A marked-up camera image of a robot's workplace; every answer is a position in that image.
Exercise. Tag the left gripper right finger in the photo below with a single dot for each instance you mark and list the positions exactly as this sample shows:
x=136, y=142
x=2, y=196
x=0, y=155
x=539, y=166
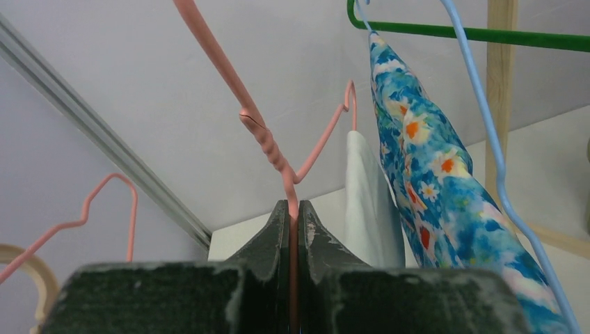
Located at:
x=339, y=293

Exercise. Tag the wooden clothes rack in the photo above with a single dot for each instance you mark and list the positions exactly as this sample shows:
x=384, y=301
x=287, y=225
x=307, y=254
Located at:
x=503, y=15

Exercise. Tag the blue wire hanger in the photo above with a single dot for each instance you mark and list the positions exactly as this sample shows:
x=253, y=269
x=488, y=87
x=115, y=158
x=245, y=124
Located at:
x=498, y=155

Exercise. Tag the blue floral garment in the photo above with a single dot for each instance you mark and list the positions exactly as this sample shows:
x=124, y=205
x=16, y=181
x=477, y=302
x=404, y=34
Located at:
x=450, y=220

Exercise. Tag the white garment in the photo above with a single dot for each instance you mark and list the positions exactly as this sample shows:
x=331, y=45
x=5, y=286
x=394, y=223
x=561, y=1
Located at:
x=372, y=228

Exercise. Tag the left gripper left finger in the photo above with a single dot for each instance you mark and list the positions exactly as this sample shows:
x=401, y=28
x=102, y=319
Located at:
x=246, y=293

